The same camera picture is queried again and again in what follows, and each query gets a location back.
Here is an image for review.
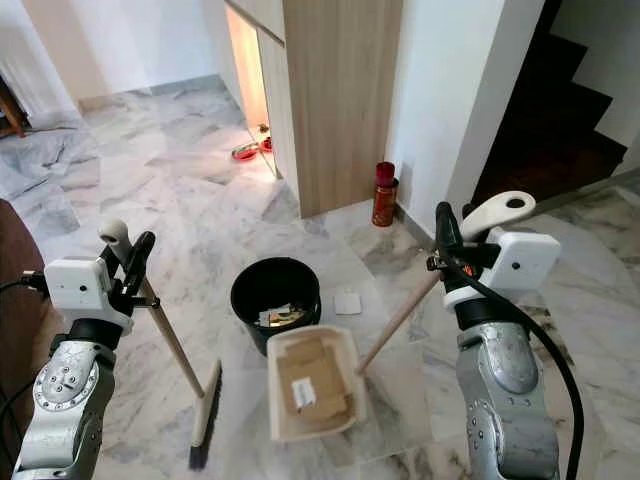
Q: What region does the beige broom with wooden handle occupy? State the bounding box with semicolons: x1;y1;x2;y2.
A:
98;219;223;471

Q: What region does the brown cardboard piece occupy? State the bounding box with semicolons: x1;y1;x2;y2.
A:
280;340;351;423

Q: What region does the beige dustpan with long handle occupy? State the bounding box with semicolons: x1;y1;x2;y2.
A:
267;190;538;444

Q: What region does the red spray can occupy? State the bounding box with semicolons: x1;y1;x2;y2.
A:
371;161;399;228

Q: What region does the brown sofa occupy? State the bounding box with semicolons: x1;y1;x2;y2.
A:
0;200;41;480

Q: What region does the dark wooden staircase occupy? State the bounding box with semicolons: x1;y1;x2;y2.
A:
470;0;640;206

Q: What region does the white paper square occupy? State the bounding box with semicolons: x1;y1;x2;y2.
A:
334;292;363;316

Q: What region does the black plastic bucket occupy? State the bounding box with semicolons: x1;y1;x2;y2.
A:
230;257;323;356

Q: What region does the rubbish in bucket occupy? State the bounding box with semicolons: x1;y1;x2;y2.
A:
257;305;309;329

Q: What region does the light wooden cabinet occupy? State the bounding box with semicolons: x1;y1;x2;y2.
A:
208;0;406;219

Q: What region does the dark wooden chair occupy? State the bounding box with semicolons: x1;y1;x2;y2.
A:
0;85;29;139

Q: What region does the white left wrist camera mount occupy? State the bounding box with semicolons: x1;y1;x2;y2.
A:
45;256;134;336

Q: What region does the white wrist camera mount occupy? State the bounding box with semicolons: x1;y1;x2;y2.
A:
45;256;134;336
443;229;562;309

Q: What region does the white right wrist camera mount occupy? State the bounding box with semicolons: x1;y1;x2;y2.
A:
443;229;562;309

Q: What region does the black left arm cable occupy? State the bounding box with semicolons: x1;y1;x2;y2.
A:
0;276;51;296
5;372;53;471

